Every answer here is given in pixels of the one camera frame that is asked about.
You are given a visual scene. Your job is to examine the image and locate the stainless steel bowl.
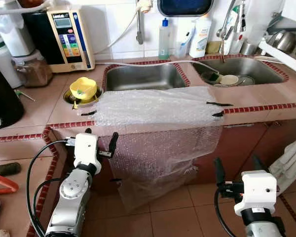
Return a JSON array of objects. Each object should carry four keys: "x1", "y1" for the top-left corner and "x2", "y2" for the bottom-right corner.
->
[{"x1": 64, "y1": 88, "x2": 103, "y2": 107}]

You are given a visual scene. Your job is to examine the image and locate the yellow plastic bowl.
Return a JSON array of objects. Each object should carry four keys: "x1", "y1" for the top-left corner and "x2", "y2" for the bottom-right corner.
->
[{"x1": 70, "y1": 77, "x2": 98, "y2": 99}]

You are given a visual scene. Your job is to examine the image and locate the red brown cabinet door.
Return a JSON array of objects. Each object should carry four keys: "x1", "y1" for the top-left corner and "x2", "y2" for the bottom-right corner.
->
[{"x1": 222, "y1": 118, "x2": 296, "y2": 184}]

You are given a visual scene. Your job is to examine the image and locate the white hanging cloth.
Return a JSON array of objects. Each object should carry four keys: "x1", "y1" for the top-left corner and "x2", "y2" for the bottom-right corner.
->
[{"x1": 269, "y1": 133, "x2": 296, "y2": 194}]

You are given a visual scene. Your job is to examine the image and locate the clear bubble wrap sheet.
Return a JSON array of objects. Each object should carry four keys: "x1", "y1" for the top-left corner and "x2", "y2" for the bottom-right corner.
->
[{"x1": 93, "y1": 86, "x2": 225, "y2": 213}]

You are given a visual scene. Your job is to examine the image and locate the green white clip tool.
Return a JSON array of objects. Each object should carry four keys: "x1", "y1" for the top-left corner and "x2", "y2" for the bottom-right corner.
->
[{"x1": 15, "y1": 89, "x2": 36, "y2": 102}]

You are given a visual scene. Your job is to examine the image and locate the jar of brown powder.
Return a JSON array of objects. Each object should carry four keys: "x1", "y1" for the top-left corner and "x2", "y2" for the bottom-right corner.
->
[{"x1": 12, "y1": 49, "x2": 54, "y2": 88}]

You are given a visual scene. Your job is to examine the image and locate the cream plate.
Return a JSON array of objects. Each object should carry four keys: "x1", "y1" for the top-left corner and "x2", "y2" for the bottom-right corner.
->
[{"x1": 220, "y1": 74, "x2": 240, "y2": 86}]

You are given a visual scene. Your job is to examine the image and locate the dark green oblong object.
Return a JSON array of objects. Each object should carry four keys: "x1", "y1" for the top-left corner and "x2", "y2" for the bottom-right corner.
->
[{"x1": 0, "y1": 162, "x2": 21, "y2": 176}]

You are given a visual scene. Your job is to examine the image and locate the black electric kettle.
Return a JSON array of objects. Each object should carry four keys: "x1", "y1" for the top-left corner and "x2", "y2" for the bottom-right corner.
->
[{"x1": 0, "y1": 59, "x2": 25, "y2": 130}]

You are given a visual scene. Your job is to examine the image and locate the green dish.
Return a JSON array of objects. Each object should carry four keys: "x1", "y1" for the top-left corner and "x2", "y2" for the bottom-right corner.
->
[{"x1": 202, "y1": 73, "x2": 221, "y2": 84}]

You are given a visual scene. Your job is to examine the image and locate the steel sink basin under faucet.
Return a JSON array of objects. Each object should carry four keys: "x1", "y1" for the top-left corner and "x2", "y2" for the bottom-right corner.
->
[{"x1": 191, "y1": 57, "x2": 289, "y2": 87}]

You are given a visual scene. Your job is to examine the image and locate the beige water ionizer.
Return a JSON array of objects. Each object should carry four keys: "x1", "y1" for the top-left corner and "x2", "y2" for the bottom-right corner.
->
[{"x1": 47, "y1": 7, "x2": 95, "y2": 74}]

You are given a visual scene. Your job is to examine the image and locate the white dish rack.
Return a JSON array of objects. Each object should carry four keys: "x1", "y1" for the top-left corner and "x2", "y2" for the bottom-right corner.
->
[{"x1": 258, "y1": 40, "x2": 296, "y2": 76}]

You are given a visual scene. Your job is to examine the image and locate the clear bottle blue cap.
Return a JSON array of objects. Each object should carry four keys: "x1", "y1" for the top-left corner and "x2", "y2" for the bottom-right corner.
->
[{"x1": 158, "y1": 18, "x2": 171, "y2": 60}]

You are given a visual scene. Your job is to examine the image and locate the clear plastic cup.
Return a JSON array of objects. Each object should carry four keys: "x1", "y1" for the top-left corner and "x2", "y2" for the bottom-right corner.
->
[{"x1": 177, "y1": 32, "x2": 193, "y2": 57}]

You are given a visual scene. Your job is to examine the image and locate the steel pot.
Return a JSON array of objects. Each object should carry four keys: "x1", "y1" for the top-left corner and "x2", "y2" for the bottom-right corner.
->
[{"x1": 266, "y1": 30, "x2": 296, "y2": 55}]

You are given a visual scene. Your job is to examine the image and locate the white dish soap bottle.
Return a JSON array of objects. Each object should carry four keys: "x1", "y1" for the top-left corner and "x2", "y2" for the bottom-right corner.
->
[{"x1": 189, "y1": 14, "x2": 213, "y2": 58}]

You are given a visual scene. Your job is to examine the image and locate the chrome sink faucet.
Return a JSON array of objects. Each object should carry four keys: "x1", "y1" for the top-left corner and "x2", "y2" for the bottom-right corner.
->
[{"x1": 216, "y1": 0, "x2": 247, "y2": 62}]

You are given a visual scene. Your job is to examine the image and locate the white plastic housing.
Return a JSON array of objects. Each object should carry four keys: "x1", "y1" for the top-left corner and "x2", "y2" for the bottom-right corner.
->
[{"x1": 244, "y1": 0, "x2": 287, "y2": 48}]

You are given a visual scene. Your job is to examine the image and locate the dark blue pan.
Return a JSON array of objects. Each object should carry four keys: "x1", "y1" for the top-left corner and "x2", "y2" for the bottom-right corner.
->
[{"x1": 157, "y1": 0, "x2": 215, "y2": 18}]

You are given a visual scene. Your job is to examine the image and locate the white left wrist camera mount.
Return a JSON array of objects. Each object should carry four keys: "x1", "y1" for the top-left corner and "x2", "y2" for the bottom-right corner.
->
[{"x1": 73, "y1": 132, "x2": 100, "y2": 173}]

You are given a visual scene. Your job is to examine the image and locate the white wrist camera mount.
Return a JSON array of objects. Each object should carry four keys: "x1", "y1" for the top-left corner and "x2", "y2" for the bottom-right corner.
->
[
  {"x1": 73, "y1": 132, "x2": 100, "y2": 173},
  {"x1": 234, "y1": 170, "x2": 278, "y2": 215}
]

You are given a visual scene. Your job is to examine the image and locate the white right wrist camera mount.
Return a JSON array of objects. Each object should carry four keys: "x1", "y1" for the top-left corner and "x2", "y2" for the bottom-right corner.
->
[{"x1": 234, "y1": 170, "x2": 278, "y2": 215}]

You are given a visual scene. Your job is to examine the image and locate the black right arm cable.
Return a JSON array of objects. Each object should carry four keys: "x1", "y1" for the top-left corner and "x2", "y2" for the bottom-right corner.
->
[{"x1": 214, "y1": 189, "x2": 226, "y2": 237}]

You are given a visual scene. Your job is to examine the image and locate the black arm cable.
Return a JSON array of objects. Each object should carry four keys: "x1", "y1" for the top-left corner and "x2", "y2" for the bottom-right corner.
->
[
  {"x1": 26, "y1": 139, "x2": 71, "y2": 237},
  {"x1": 214, "y1": 189, "x2": 226, "y2": 237}
]

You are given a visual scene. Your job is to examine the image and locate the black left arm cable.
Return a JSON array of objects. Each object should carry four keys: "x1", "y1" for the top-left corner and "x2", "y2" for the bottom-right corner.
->
[{"x1": 26, "y1": 139, "x2": 71, "y2": 237}]

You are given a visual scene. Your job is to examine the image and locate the white hose along counter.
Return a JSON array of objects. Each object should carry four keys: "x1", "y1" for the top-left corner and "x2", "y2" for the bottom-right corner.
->
[{"x1": 94, "y1": 59, "x2": 222, "y2": 76}]

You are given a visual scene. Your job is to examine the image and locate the white hose from wall tap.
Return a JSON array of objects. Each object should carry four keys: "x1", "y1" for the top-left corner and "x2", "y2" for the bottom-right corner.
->
[{"x1": 95, "y1": 10, "x2": 140, "y2": 56}]

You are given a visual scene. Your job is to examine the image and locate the orange handled tool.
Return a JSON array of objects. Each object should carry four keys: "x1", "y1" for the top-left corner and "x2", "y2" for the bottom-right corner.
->
[{"x1": 0, "y1": 170, "x2": 19, "y2": 196}]

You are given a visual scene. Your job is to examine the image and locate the beige wall tap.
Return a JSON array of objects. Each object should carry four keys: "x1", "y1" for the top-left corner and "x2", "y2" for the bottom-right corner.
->
[{"x1": 136, "y1": 0, "x2": 153, "y2": 45}]

